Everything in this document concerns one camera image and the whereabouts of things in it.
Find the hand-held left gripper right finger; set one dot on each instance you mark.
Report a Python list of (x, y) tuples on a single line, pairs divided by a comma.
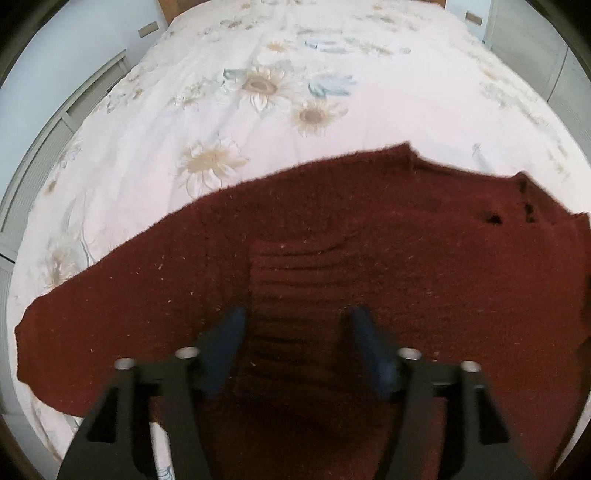
[(371, 344)]

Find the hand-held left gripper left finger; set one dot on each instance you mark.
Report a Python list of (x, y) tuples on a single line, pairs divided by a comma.
[(222, 350)]

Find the dark red knit sweater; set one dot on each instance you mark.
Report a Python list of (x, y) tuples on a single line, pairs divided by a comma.
[(323, 221)]

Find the floral white bed sheet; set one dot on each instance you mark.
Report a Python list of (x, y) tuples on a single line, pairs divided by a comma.
[(369, 115)]

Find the wall socket plate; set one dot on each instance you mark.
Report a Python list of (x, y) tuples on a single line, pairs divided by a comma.
[(473, 17), (147, 28)]

